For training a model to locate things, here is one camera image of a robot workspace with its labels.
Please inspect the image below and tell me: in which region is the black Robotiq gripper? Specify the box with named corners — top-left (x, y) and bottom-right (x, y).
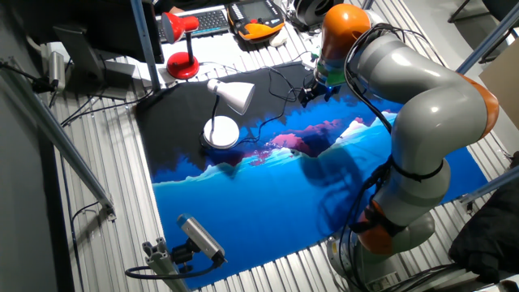
top-left (298, 82), bottom-right (342, 109)

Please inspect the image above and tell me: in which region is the white desk lamp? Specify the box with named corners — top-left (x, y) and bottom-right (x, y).
top-left (201, 78), bottom-right (256, 150)

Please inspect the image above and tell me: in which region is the red desk lamp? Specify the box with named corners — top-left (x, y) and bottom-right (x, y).
top-left (161, 11), bottom-right (201, 80)

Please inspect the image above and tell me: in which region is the black round device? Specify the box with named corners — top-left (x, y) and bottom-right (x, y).
top-left (292, 0), bottom-right (344, 32)

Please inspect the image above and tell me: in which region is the orange grey teach pendant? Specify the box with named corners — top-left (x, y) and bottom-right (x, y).
top-left (225, 0), bottom-right (286, 44)

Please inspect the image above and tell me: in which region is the black computer keyboard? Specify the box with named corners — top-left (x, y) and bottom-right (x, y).
top-left (156, 8), bottom-right (231, 44)

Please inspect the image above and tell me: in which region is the blue mountain print mat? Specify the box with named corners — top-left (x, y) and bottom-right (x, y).
top-left (133, 60), bottom-right (490, 290)

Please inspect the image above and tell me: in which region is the brown cardboard sheet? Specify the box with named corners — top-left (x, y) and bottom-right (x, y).
top-left (478, 40), bottom-right (519, 131)

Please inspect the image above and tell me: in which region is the black computer monitor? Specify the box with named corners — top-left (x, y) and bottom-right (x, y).
top-left (52, 0), bottom-right (165, 65)

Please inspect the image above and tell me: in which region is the black office chair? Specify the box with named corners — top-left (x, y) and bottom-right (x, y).
top-left (448, 0), bottom-right (519, 64)

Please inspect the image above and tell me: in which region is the black fabric bag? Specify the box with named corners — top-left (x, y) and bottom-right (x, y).
top-left (448, 152), bottom-right (519, 285)

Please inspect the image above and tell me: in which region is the grey monitor stand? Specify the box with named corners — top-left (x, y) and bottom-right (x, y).
top-left (52, 24), bottom-right (137, 101)

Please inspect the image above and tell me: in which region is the black lamp power cable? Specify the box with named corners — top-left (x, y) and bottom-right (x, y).
top-left (200, 60), bottom-right (317, 149)

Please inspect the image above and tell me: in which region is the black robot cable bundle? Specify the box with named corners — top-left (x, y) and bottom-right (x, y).
top-left (338, 22), bottom-right (447, 292)

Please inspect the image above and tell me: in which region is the aluminium frame beam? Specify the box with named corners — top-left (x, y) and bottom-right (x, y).
top-left (0, 56), bottom-right (118, 222)
top-left (129, 0), bottom-right (162, 92)
top-left (456, 2), bottom-right (519, 76)
top-left (457, 165), bottom-right (519, 206)

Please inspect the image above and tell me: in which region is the silver camera with blue end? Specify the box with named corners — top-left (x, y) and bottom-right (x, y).
top-left (176, 213), bottom-right (228, 267)

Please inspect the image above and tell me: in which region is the thin black floor cable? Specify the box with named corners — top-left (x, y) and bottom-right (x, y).
top-left (60, 88), bottom-right (155, 127)

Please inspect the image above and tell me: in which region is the black camera ball mount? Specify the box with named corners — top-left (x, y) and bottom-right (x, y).
top-left (169, 238), bottom-right (199, 273)

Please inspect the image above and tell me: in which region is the short aluminium extrusion post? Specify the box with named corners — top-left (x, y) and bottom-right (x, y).
top-left (141, 237), bottom-right (190, 292)

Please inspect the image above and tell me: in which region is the black camera cable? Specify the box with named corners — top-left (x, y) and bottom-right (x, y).
top-left (124, 259), bottom-right (220, 281)

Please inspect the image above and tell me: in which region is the small silver camera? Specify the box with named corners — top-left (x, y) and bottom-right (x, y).
top-left (47, 50), bottom-right (66, 92)

